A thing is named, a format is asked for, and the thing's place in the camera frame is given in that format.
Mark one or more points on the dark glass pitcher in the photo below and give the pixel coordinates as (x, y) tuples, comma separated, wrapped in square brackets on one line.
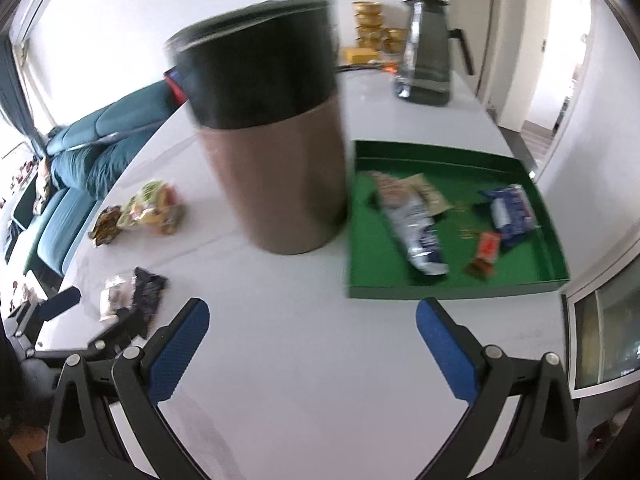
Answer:
[(430, 50)]

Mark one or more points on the small orange snack packet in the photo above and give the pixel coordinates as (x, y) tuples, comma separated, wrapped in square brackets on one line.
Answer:
[(489, 246)]

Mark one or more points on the beige snack packet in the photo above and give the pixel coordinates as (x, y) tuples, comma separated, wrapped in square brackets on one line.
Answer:
[(434, 195)]

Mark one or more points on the teal sofa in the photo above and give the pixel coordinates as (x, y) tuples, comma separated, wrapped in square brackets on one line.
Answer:
[(85, 160)]

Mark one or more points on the teal curtain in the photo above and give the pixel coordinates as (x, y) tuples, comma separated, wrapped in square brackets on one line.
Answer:
[(17, 90)]

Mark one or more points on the long silver snack packet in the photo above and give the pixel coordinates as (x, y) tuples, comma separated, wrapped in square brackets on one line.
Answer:
[(415, 230)]

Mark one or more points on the patterned cushion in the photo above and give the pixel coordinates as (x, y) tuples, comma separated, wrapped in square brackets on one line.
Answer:
[(42, 187)]

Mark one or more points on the small brown snack packet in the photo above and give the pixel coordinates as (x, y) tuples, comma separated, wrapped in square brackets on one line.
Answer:
[(482, 268)]

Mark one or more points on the brown gold snack packet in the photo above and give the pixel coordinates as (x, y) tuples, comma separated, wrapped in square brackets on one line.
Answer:
[(106, 225)]

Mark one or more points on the green tray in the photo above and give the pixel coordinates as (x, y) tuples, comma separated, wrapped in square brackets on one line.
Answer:
[(375, 262)]

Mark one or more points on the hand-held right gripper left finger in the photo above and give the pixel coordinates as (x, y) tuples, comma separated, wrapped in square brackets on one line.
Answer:
[(177, 350)]

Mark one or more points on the white air conditioner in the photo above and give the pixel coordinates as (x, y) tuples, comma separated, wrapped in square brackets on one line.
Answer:
[(32, 10)]

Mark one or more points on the yellow snack bag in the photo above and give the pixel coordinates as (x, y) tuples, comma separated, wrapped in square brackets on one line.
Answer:
[(150, 207)]

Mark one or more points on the red smart display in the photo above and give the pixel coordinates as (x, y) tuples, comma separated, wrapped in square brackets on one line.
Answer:
[(175, 86)]

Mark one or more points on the pale snack packet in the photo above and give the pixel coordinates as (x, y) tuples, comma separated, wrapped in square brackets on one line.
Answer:
[(112, 295)]

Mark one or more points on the black snack packet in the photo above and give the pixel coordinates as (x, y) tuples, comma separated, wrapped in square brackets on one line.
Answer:
[(149, 292)]

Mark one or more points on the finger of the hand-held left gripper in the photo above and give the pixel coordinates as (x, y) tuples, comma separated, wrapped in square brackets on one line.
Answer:
[(60, 302), (115, 331)]

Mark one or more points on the white door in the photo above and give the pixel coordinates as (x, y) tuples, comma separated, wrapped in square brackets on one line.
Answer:
[(470, 25)]

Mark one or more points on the glass door cabinet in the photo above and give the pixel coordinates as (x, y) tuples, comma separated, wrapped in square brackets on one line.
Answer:
[(605, 340)]

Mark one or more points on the brown thermos jug black lid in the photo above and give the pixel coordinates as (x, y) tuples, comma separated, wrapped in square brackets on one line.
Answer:
[(270, 125)]

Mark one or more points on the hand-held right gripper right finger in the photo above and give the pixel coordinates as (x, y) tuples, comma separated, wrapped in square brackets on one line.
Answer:
[(447, 350)]

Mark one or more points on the blue white snack packet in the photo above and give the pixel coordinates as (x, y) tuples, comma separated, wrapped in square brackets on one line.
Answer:
[(510, 210)]

